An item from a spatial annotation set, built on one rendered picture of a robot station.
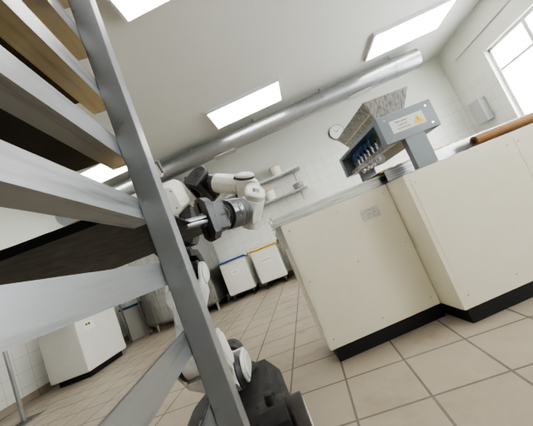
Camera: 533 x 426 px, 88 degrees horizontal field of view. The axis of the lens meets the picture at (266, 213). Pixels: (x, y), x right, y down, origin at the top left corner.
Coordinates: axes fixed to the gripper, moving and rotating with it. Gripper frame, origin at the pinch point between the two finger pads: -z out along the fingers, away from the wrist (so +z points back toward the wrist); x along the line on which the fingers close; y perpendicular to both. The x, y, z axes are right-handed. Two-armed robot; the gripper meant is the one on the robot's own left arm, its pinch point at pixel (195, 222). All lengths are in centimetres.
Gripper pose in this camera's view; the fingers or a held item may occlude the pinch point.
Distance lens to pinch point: 75.1
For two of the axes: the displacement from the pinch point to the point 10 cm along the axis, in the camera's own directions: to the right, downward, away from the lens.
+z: 6.3, -1.7, 7.6
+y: 6.8, -3.5, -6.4
